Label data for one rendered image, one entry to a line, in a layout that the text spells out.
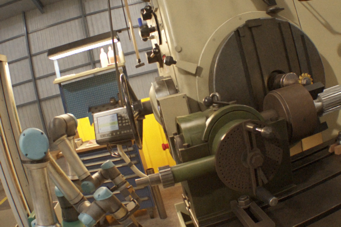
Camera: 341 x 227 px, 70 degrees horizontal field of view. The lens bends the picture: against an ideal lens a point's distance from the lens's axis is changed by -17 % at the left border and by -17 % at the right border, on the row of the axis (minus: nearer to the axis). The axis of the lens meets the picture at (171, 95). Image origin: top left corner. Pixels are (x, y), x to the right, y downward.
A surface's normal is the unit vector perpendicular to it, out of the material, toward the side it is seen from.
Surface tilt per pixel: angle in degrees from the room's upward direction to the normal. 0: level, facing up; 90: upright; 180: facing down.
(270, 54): 90
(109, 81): 90
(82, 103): 90
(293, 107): 66
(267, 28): 90
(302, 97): 50
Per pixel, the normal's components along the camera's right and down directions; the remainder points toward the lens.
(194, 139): 0.04, -0.32
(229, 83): 0.13, 0.02
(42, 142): 0.49, -0.21
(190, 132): -0.04, -0.55
